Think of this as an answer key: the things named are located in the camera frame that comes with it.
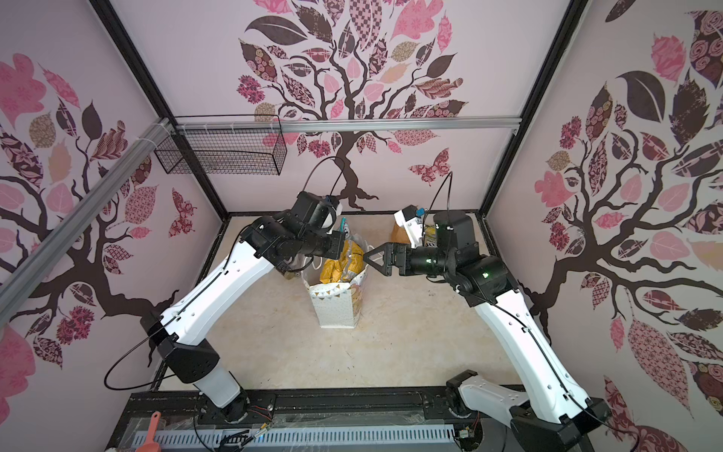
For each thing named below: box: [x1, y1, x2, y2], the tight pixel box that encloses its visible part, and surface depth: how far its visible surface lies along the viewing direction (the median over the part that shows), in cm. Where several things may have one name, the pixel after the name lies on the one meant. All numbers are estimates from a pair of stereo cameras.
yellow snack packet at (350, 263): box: [320, 239, 365, 284], surface depth 73 cm
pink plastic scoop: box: [136, 411, 162, 452], surface depth 70 cm
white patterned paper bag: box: [301, 261, 370, 329], surface depth 74 cm
